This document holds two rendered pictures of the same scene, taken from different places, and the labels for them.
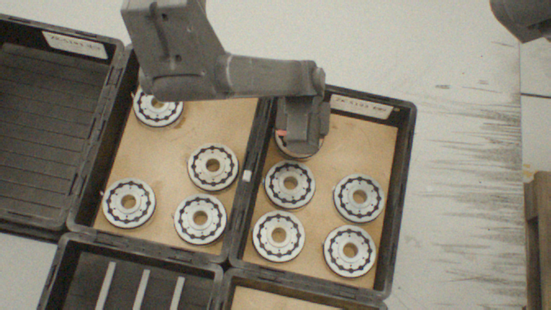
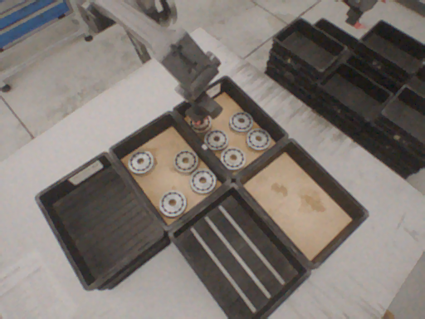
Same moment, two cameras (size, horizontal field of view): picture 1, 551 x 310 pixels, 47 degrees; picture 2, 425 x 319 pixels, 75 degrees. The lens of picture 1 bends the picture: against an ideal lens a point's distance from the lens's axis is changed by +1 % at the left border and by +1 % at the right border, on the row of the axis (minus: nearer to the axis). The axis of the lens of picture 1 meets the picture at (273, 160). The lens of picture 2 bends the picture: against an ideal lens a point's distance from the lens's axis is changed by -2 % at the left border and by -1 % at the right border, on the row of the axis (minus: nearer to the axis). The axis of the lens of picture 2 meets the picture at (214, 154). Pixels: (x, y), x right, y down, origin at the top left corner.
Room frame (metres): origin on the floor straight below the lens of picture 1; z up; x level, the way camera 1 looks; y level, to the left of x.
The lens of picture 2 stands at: (-0.01, 0.36, 1.89)
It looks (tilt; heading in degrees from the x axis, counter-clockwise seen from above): 65 degrees down; 315
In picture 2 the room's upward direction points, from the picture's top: 3 degrees clockwise
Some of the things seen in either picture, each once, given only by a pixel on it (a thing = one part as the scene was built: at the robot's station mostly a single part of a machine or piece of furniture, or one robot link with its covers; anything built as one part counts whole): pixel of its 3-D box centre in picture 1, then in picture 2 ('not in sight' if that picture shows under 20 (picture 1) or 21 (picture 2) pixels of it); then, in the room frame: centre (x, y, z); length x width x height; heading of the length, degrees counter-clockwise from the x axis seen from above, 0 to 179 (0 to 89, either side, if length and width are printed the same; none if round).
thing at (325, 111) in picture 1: (304, 111); (199, 106); (0.49, -0.04, 0.98); 0.10 x 0.07 x 0.07; 93
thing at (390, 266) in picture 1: (326, 181); (229, 123); (0.38, -0.11, 0.92); 0.40 x 0.30 x 0.02; 177
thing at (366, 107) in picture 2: not in sight; (344, 105); (0.21, -1.09, 0.31); 0.40 x 0.30 x 0.34; 2
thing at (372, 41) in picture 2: not in sight; (378, 69); (0.23, -1.49, 0.37); 0.40 x 0.30 x 0.45; 2
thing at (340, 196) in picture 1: (359, 197); (241, 121); (0.38, -0.18, 0.86); 0.10 x 0.10 x 0.01
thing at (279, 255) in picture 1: (279, 235); (233, 158); (0.28, -0.03, 0.86); 0.10 x 0.10 x 0.01
